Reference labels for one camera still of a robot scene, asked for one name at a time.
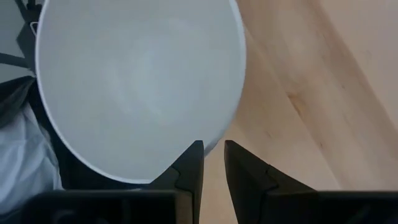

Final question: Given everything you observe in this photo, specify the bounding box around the large white bowl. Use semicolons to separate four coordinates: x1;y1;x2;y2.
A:
34;0;248;185

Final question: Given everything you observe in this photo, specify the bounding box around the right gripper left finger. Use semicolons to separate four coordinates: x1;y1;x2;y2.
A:
148;139;205;224

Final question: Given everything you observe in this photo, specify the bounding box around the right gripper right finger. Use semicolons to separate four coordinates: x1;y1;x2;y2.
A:
224;139;316;224

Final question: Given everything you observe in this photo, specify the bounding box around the pale white sheet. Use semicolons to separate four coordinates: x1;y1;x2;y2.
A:
0;102;65;216

